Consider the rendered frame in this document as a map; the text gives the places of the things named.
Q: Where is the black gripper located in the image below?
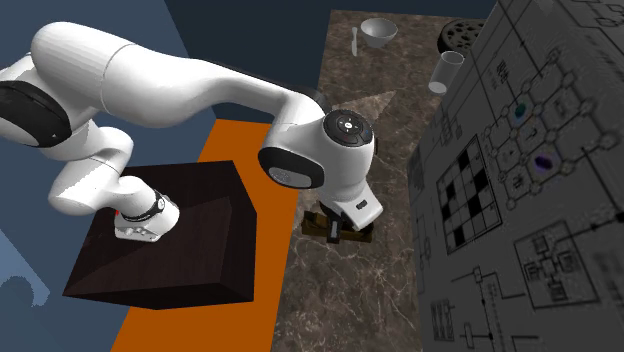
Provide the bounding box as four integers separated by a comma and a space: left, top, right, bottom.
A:
318, 198, 353, 244

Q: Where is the brown wooden box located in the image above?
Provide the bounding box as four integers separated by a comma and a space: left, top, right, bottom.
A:
300, 210, 375, 245

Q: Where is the dark brown robot stand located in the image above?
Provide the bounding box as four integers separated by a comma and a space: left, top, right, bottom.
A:
62, 159, 258, 311

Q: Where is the clear glass cup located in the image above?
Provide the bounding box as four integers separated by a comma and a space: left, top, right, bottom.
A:
427, 50, 466, 95

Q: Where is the grey bowl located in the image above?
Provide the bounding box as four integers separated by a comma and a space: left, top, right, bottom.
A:
360, 17, 399, 49

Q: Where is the black round perforated trivet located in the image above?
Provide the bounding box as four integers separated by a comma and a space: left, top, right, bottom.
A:
436, 18, 487, 58

